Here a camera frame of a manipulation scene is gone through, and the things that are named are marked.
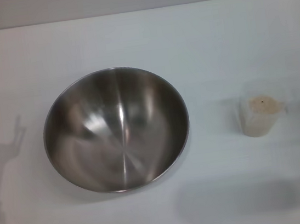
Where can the stainless steel mixing bowl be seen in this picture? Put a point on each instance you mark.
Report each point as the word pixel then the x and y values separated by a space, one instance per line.
pixel 114 138

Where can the clear plastic measuring cup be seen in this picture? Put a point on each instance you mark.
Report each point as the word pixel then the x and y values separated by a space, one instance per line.
pixel 254 128

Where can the white rice grains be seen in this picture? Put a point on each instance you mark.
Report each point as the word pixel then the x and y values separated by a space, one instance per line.
pixel 262 105

